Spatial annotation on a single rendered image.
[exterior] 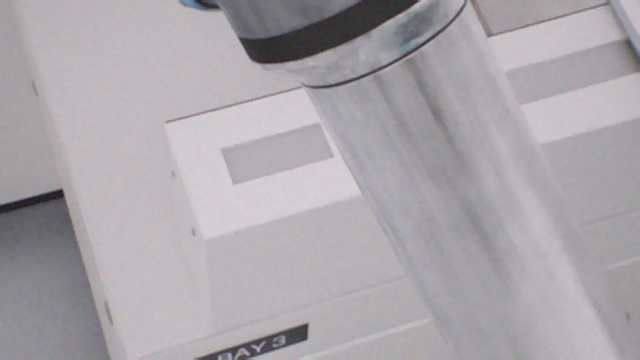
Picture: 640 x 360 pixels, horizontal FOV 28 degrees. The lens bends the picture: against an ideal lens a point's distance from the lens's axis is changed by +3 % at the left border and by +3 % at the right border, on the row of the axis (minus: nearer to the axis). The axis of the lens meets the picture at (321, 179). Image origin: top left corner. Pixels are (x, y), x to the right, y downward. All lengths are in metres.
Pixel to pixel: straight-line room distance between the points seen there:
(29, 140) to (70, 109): 0.73
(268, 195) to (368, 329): 0.23
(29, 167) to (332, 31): 1.31
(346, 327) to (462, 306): 0.40
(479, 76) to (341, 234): 0.31
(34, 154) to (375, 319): 0.88
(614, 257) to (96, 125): 0.43
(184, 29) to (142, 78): 0.06
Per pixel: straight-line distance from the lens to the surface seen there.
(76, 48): 1.08
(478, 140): 0.58
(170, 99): 1.04
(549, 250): 0.61
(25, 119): 1.73
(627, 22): 0.93
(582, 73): 0.91
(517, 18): 0.99
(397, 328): 1.04
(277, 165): 0.84
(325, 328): 0.99
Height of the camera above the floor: 1.67
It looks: 58 degrees down
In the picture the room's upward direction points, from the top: 4 degrees clockwise
